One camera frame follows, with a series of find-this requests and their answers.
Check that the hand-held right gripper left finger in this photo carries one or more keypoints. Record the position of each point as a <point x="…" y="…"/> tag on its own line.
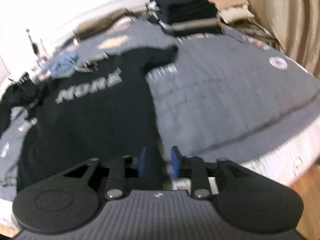
<point x="143" y="161"/>

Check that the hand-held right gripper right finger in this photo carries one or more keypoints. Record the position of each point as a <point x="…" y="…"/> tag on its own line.
<point x="175" y="162"/>

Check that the black printed t-shirt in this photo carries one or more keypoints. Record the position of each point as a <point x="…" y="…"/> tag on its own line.
<point x="100" y="120"/>

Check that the pile of black clothes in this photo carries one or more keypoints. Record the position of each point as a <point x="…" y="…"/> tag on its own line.
<point x="15" y="97"/>

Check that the stack of folded clothes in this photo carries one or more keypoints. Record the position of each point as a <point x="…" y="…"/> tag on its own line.
<point x="190" y="10"/>

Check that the white mattress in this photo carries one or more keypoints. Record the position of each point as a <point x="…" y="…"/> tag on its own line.
<point x="275" y="155"/>

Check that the blue garment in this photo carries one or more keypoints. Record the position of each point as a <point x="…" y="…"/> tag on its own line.
<point x="62" y="63"/>

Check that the cluttered bedside items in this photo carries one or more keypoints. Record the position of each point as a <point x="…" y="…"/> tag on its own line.
<point x="41" y="66"/>

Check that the folded olive blanket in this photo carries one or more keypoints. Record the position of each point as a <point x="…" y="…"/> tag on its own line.
<point x="105" y="22"/>

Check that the dark patterned blanket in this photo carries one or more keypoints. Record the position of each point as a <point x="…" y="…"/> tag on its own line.
<point x="257" y="36"/>

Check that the white headboard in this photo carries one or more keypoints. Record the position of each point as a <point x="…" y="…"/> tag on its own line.
<point x="62" y="30"/>

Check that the black hanging brush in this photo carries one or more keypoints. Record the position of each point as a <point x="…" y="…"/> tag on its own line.
<point x="35" y="50"/>

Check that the beige pillow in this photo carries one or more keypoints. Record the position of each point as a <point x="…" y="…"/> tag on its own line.
<point x="232" y="7"/>

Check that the beige curtain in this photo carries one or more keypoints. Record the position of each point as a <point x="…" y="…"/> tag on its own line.
<point x="287" y="17"/>

